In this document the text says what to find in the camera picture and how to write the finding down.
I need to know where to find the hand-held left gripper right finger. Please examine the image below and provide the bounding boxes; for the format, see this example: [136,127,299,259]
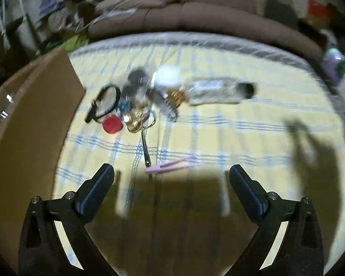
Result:
[229,164,325,276]

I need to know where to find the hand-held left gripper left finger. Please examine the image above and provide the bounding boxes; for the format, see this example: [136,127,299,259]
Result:
[18,163,118,276]

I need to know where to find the small metal scissors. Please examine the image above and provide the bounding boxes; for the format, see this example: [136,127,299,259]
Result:
[139,111,157,168]

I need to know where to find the red round cap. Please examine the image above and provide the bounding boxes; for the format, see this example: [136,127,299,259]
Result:
[102,115,124,134]

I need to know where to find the pink hair clip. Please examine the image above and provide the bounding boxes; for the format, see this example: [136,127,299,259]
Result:
[144,155,201,175]

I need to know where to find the gold heart-shaped trinket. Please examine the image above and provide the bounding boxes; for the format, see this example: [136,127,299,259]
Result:
[124,112,147,133]

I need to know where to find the small blue trinket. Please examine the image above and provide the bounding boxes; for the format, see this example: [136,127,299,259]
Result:
[116,99,132,113]

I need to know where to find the black looped cable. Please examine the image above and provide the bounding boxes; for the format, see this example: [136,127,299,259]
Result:
[85,84,122,124]

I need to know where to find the brown cardboard box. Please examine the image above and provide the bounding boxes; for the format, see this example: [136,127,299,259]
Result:
[0,46,87,266]

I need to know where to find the clear bottle with black cap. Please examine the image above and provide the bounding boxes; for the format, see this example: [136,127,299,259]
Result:
[186,80,258,107]

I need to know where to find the black comb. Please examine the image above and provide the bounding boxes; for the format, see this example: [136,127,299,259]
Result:
[152,88,180,122]

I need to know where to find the black round case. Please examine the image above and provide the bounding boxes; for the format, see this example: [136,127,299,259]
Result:
[127,68,150,93]

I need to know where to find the gold ribbed cap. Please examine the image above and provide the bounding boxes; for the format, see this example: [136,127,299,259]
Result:
[165,90,188,107]

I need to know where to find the yellow plaid cloth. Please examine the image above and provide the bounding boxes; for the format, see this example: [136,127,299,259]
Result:
[50,44,345,276]

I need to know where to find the green bag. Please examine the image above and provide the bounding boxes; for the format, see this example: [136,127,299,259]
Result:
[62,33,90,51]

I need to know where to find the purple round container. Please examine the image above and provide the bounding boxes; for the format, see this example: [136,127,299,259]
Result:
[321,47,345,86]

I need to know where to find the brown sofa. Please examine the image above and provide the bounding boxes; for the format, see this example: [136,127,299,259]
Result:
[88,0,326,61]

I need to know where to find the dark grey cushion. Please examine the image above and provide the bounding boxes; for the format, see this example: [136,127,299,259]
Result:
[264,0,299,30]

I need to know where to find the white cable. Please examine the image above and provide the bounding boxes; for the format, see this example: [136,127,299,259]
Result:
[89,8,137,26]

